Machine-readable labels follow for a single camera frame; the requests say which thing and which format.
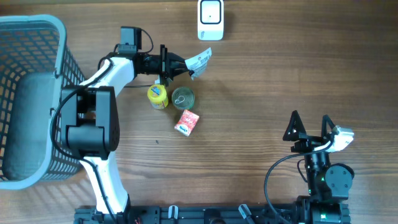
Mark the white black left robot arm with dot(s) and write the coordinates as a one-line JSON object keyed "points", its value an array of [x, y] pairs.
{"points": [[90, 125]]}

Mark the white barcode scanner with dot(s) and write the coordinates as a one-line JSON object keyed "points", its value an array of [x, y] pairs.
{"points": [[210, 20]]}

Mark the yellow lidded jar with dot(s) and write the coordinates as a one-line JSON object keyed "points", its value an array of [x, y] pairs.
{"points": [[157, 95]]}

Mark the dark snack packet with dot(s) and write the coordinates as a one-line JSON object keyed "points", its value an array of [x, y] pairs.
{"points": [[198, 64]]}

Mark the green tin can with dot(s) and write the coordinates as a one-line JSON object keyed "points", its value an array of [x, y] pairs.
{"points": [[183, 98]]}

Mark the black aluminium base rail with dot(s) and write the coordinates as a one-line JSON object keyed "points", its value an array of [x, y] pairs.
{"points": [[211, 214]]}

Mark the red white small carton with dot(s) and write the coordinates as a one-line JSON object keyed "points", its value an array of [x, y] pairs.
{"points": [[187, 122]]}

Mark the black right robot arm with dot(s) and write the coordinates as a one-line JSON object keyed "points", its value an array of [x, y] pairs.
{"points": [[328, 184]]}

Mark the grey plastic basket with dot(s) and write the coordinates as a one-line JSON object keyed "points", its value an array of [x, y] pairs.
{"points": [[36, 64]]}

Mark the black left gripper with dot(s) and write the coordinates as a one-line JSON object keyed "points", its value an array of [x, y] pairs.
{"points": [[168, 60]]}

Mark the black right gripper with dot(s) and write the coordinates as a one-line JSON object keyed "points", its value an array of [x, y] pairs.
{"points": [[308, 142]]}

